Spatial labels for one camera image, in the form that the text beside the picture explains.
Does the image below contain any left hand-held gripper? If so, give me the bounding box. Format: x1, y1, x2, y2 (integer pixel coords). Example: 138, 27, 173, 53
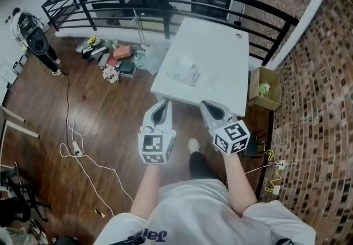
137, 99, 177, 166

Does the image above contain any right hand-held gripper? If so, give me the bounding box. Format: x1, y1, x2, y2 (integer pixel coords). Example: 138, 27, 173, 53
199, 99, 252, 156

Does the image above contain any translucent wet wipe pack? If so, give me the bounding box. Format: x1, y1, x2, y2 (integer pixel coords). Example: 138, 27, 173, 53
166, 56, 201, 88

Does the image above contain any person's left forearm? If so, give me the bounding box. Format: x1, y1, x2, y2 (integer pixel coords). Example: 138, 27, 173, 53
130, 162, 163, 222

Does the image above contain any person's right forearm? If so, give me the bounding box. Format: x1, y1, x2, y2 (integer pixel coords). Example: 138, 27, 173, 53
222, 152, 259, 219

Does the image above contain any black stool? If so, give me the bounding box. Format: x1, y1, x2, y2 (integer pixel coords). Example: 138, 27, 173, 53
244, 129, 268, 159

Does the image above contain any person's black trouser leg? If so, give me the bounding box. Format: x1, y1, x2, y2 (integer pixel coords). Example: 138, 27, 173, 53
188, 151, 220, 182

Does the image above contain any green plush toy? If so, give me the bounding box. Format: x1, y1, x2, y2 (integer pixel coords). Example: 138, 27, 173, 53
257, 82, 271, 98

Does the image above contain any brown cardboard box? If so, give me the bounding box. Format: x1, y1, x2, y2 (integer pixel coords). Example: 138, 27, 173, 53
249, 66, 282, 113

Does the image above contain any dark green box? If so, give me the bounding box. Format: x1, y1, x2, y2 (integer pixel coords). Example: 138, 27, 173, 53
117, 61, 137, 79

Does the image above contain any clear plastic bag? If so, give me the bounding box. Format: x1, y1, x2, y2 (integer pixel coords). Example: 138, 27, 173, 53
134, 44, 169, 75

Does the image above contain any white flower bouquet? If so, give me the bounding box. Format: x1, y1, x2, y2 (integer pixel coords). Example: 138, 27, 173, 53
102, 66, 120, 84

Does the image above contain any orange box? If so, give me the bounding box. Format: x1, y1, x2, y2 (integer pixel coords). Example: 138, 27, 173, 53
112, 46, 133, 60

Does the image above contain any person's white shirt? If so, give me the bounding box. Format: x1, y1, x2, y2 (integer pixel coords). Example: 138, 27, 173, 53
93, 178, 317, 245

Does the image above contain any black tripod stand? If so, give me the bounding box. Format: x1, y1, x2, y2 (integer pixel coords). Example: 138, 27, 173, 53
0, 163, 52, 230

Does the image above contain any yellow cable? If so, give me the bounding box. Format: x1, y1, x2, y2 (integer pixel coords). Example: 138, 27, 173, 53
264, 149, 282, 193

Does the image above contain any white floor cable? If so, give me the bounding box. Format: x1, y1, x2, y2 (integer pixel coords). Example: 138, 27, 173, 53
59, 115, 135, 219

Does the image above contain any black floor cable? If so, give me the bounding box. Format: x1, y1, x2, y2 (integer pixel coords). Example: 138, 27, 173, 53
62, 72, 72, 118

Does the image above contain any pale wooden frame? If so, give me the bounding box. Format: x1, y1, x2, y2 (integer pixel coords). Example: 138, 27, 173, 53
0, 105, 40, 167

